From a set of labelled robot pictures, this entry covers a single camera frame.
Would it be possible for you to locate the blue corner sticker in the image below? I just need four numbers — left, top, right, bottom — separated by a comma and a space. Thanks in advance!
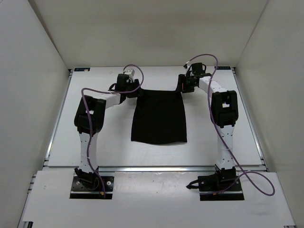
217, 66, 231, 70
74, 67, 90, 72

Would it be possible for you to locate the black skirt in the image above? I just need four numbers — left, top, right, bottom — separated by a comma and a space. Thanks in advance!
131, 89, 187, 145

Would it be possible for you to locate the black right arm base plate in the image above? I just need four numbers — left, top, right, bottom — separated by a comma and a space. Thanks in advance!
186, 174, 245, 201

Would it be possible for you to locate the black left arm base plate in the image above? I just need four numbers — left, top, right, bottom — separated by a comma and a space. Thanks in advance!
69, 175, 114, 200

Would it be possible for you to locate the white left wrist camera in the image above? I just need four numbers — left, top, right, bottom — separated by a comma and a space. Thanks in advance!
123, 69, 135, 82

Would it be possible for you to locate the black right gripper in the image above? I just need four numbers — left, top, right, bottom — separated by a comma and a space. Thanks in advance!
176, 75, 197, 94

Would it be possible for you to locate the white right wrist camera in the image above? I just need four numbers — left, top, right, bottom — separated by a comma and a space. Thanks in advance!
183, 61, 192, 77

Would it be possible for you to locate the blue right corner sticker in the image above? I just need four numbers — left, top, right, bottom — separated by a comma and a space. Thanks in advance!
217, 66, 231, 70

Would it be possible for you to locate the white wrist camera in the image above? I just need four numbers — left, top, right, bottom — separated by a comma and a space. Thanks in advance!
183, 61, 192, 77
123, 69, 135, 82

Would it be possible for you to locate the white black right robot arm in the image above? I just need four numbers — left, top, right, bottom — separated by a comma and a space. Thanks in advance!
177, 63, 238, 192

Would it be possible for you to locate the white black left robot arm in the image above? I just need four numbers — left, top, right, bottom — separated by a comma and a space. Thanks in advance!
74, 69, 141, 195

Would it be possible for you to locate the white front cover panel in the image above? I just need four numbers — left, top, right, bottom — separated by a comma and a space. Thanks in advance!
23, 170, 295, 228

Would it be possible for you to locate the blue left corner sticker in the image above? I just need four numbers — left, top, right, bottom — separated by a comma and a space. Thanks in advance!
74, 67, 90, 72

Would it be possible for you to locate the silver table edge rail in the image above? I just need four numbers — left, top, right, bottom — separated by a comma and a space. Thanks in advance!
42, 165, 267, 172

